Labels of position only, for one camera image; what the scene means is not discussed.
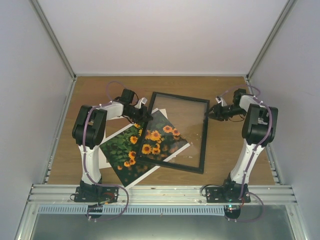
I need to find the white photo mat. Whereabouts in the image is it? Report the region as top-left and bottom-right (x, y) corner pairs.
(100, 110), (174, 175)

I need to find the aluminium enclosure frame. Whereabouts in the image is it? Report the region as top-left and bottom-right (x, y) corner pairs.
(30, 0), (320, 239)

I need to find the black picture frame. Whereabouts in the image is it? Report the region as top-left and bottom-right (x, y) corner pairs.
(136, 91), (211, 175)

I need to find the sunflower photo print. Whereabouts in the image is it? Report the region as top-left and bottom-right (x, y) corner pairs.
(101, 108), (190, 190)

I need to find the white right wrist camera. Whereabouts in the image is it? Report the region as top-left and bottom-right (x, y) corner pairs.
(215, 96), (227, 107)

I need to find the aluminium mounting rail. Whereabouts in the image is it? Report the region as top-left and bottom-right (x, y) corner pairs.
(27, 184), (297, 205)

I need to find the clear acrylic sheet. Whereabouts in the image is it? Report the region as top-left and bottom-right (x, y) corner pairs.
(141, 96), (207, 168)

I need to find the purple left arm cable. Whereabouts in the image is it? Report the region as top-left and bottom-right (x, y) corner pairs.
(82, 80), (130, 222)

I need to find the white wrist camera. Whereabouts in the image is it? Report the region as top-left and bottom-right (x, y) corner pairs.
(215, 96), (227, 107)
(134, 97), (148, 109)

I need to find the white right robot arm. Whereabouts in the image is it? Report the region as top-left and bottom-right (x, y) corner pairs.
(206, 88), (279, 203)

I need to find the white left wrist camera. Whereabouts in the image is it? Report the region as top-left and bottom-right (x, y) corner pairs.
(134, 97), (148, 109)

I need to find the grey slotted cable duct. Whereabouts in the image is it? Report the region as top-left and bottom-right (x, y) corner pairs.
(38, 204), (225, 216)

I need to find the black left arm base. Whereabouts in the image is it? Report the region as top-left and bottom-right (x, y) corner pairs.
(70, 185), (119, 204)

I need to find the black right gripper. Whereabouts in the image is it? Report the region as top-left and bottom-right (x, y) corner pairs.
(204, 103), (246, 122)

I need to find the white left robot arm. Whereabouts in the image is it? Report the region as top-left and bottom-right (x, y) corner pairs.
(72, 88), (153, 202)

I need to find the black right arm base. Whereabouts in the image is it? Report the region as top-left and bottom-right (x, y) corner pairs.
(200, 185), (251, 204)

